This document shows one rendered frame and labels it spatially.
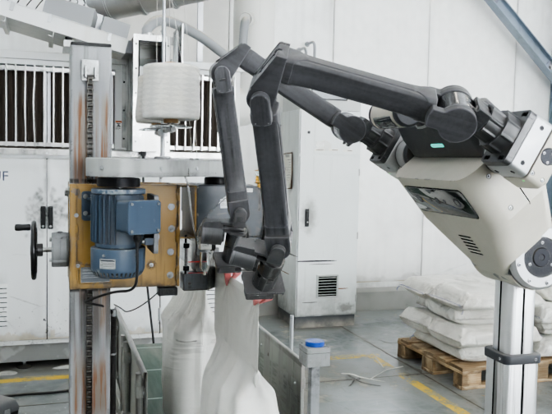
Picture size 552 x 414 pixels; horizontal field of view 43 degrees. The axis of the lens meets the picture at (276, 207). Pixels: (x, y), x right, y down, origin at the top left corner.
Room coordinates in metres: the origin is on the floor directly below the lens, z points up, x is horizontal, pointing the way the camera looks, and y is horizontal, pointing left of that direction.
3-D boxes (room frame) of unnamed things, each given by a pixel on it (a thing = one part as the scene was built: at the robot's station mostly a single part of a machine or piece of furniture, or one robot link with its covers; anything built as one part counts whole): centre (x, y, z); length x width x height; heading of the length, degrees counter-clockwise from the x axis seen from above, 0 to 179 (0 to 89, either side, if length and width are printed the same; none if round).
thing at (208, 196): (2.35, 0.17, 1.21); 0.30 x 0.25 x 0.30; 18
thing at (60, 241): (2.14, 0.66, 1.14); 0.11 x 0.06 x 0.11; 18
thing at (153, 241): (2.07, 0.38, 1.23); 0.28 x 0.07 x 0.16; 18
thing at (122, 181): (1.98, 0.44, 1.35); 0.12 x 0.12 x 0.04
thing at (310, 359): (2.20, -0.13, 0.81); 0.08 x 0.08 x 0.06; 18
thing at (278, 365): (2.87, 0.05, 0.54); 1.05 x 0.02 x 0.41; 18
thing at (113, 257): (1.98, 0.44, 1.21); 0.15 x 0.15 x 0.25
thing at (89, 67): (2.12, 0.56, 1.68); 0.05 x 0.03 x 0.06; 108
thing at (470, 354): (4.82, -1.30, 0.20); 0.66 x 0.44 x 0.12; 18
